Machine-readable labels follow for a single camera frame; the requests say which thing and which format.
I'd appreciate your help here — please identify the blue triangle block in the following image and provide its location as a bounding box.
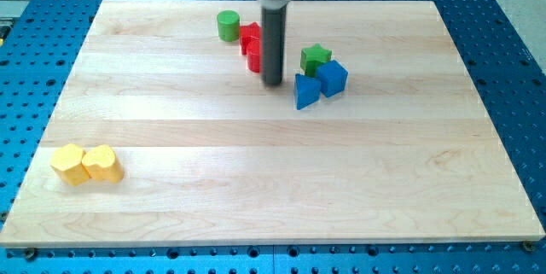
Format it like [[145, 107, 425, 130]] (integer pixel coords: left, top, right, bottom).
[[293, 73, 321, 110]]

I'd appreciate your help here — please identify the green star block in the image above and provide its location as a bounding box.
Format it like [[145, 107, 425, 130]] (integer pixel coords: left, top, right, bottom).
[[300, 44, 332, 78]]

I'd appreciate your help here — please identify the blue cube block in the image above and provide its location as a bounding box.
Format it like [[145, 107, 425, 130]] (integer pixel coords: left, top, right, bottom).
[[316, 61, 348, 97]]

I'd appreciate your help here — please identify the red rounded block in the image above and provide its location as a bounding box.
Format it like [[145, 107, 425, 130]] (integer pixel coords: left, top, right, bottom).
[[247, 39, 261, 73]]

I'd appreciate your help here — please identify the red star block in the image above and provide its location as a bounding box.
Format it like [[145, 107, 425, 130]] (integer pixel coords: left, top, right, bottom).
[[239, 22, 261, 55]]

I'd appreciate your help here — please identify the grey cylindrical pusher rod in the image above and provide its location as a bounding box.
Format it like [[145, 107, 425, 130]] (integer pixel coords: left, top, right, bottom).
[[260, 6, 286, 86]]

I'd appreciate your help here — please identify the green cylinder block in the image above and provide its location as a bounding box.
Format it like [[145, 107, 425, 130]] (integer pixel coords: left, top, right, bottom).
[[217, 10, 240, 42]]

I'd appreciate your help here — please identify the light wooden board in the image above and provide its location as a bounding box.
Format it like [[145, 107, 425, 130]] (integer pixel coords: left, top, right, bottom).
[[1, 0, 544, 248]]

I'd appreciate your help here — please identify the yellow heart block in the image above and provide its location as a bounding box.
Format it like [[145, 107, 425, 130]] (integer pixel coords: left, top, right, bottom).
[[82, 144, 125, 183]]

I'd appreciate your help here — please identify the yellow hexagon block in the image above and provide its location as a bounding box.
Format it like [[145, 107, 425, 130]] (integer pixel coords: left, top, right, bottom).
[[49, 143, 91, 186]]

